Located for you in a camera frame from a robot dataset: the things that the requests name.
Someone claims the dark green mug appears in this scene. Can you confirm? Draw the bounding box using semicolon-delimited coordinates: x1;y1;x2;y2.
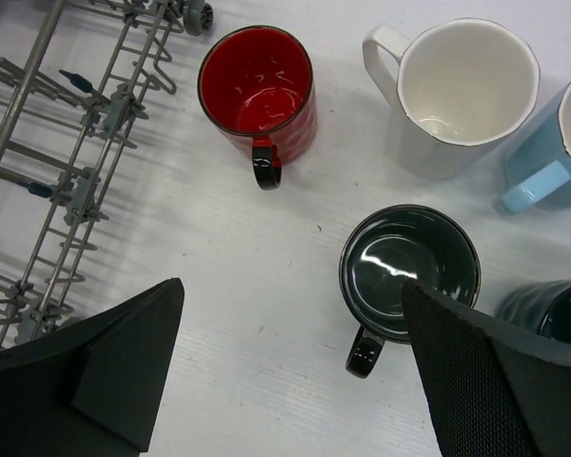
496;280;571;345

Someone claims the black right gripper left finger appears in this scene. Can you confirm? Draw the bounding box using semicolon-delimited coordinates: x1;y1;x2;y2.
0;278;185;456

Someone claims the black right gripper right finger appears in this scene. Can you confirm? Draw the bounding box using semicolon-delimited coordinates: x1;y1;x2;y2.
402;280;571;456

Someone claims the white faceted mug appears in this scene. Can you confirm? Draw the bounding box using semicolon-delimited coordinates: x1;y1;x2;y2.
362;18;541;180

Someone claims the red mug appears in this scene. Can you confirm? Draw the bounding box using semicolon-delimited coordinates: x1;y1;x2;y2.
197;25;318;190

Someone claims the light blue cup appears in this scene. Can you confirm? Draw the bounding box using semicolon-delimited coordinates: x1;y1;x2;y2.
495;81;571;215

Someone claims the grey wire dish rack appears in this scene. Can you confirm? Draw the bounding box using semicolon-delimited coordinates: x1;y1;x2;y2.
0;1;213;351

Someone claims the dark grey mug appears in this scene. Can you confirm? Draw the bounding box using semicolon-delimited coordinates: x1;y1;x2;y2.
339;204;482;379

